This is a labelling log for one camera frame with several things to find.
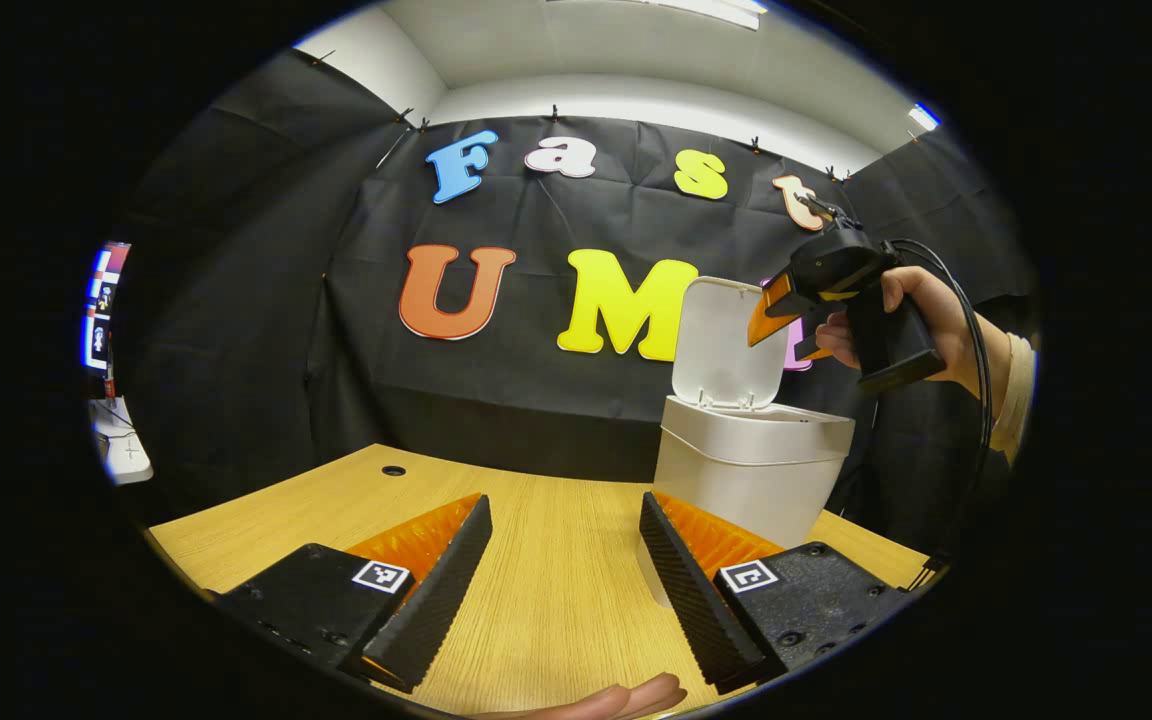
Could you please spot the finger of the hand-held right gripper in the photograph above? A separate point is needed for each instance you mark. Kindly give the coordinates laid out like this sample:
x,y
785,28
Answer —
x,y
813,349
768,312

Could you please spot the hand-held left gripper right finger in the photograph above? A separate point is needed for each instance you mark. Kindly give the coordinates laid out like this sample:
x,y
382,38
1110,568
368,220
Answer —
x,y
696,600

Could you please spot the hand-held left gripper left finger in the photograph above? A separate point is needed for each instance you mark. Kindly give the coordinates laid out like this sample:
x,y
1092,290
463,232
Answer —
x,y
436,600

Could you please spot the white desktop garbage bin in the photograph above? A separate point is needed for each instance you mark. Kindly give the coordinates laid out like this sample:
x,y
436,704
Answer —
x,y
756,470

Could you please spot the wooden desktop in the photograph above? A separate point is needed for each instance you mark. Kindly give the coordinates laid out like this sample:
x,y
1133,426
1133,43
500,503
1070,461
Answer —
x,y
556,580

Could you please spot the ceiling light panel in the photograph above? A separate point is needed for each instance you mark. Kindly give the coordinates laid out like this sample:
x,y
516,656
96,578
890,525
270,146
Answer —
x,y
696,10
924,116

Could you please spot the white side table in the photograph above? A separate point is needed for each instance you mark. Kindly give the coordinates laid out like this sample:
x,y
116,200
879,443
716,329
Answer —
x,y
126,450

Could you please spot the black backdrop cloth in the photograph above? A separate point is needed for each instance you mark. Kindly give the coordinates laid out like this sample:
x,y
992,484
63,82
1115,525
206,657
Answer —
x,y
256,300

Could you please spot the computer monitor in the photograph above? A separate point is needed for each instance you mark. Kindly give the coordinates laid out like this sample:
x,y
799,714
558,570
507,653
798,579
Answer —
x,y
106,300

